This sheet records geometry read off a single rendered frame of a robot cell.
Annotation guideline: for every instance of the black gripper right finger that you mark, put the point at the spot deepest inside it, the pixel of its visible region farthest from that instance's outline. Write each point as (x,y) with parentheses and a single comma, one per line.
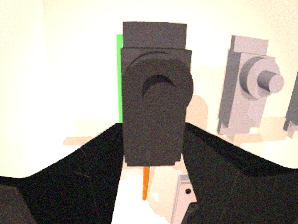
(233,186)

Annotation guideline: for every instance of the dark grey micro servo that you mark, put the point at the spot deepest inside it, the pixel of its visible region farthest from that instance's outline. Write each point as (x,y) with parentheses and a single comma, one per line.
(156,89)

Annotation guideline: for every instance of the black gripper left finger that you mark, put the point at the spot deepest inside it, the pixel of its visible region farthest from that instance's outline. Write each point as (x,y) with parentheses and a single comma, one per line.
(81,188)

